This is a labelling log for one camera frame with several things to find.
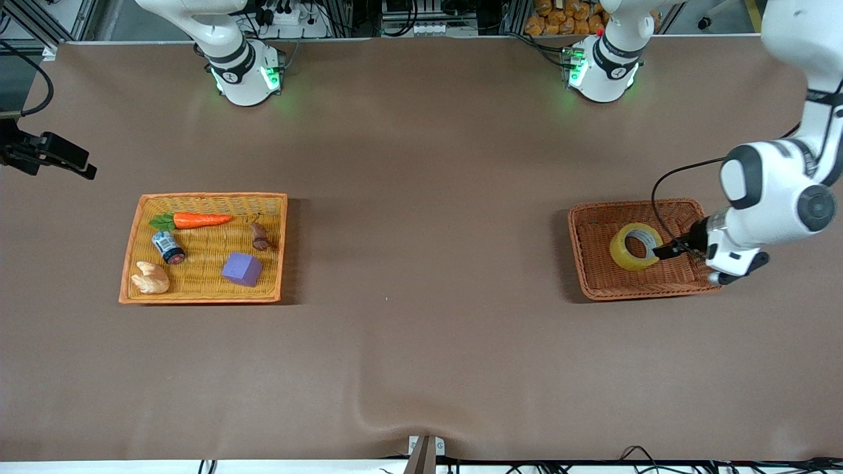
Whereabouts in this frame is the brown table cover mat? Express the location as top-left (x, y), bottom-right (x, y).
top-left (0, 34), bottom-right (843, 461)

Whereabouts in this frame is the beige toy croissant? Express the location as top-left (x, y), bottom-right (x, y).
top-left (130, 261), bottom-right (171, 294)

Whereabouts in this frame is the bag of orange toys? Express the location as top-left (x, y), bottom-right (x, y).
top-left (525, 0), bottom-right (605, 37)

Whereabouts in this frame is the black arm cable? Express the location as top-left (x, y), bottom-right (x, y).
top-left (0, 41), bottom-right (55, 118)
top-left (651, 125), bottom-right (801, 251)

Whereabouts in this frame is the brown toy mushroom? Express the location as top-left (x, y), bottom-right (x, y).
top-left (249, 222), bottom-right (277, 252)

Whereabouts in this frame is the orange wicker tray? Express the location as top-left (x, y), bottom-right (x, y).
top-left (119, 192), bottom-right (288, 305)

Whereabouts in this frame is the white power strip with plugs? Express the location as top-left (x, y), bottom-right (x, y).
top-left (254, 0), bottom-right (331, 39)

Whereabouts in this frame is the long white power strip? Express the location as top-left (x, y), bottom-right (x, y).
top-left (410, 22), bottom-right (479, 38)

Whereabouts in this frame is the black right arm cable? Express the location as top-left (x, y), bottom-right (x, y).
top-left (0, 41), bottom-right (55, 118)

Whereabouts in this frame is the purple foam cube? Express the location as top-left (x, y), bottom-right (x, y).
top-left (221, 252), bottom-right (263, 288)

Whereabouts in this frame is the brown wicker basket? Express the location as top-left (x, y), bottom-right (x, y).
top-left (568, 199), bottom-right (724, 302)

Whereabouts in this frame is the orange toy carrot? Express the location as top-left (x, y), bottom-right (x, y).
top-left (150, 212), bottom-right (234, 231)

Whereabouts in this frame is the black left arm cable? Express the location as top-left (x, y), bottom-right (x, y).
top-left (651, 125), bottom-right (801, 251)

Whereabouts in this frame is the yellow tape roll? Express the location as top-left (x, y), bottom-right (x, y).
top-left (609, 223), bottom-right (665, 272)

